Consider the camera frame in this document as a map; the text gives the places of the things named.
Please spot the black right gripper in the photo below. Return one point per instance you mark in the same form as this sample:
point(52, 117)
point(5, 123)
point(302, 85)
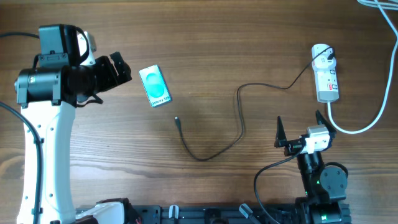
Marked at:
point(293, 145)

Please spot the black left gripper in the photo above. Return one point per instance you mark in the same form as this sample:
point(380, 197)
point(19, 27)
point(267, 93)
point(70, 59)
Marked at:
point(111, 78)

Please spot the light blue Galaxy smartphone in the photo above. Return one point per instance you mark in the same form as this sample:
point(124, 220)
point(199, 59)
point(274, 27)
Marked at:
point(155, 86)

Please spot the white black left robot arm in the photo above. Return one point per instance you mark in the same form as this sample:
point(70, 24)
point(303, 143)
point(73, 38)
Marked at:
point(65, 76)

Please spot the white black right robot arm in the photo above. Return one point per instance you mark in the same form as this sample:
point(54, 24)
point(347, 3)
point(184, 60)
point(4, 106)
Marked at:
point(325, 183)

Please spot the white power strip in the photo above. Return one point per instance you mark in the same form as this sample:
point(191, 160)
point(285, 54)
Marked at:
point(324, 67)

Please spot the black mounting rail base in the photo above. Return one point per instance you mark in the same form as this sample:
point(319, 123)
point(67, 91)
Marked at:
point(281, 213)

